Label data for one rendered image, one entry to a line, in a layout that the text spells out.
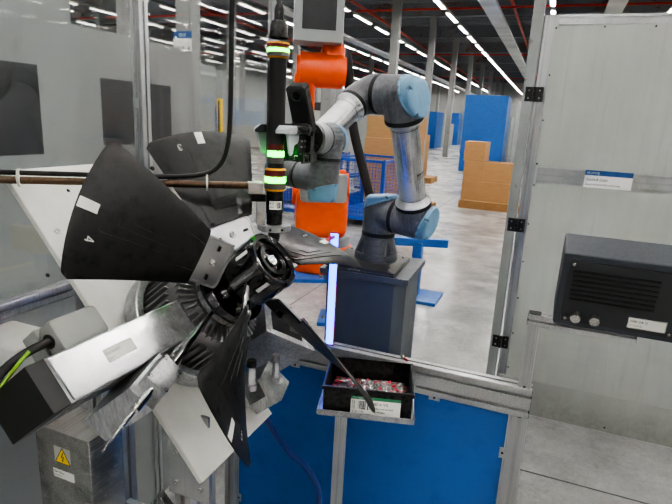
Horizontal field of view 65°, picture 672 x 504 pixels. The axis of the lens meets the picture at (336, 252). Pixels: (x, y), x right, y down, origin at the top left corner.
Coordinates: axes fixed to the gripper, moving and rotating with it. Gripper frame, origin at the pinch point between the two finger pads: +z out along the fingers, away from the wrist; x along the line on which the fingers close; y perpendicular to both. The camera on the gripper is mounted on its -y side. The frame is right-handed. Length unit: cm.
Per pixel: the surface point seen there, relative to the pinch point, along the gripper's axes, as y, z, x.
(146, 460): 122, -41, 70
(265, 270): 25.3, 11.0, -6.3
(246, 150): 5.4, -10.2, 11.1
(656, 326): 38, -36, -78
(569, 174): 15, -182, -61
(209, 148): 5.3, -4.0, 16.4
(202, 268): 25.5, 15.8, 4.0
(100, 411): 45, 36, 8
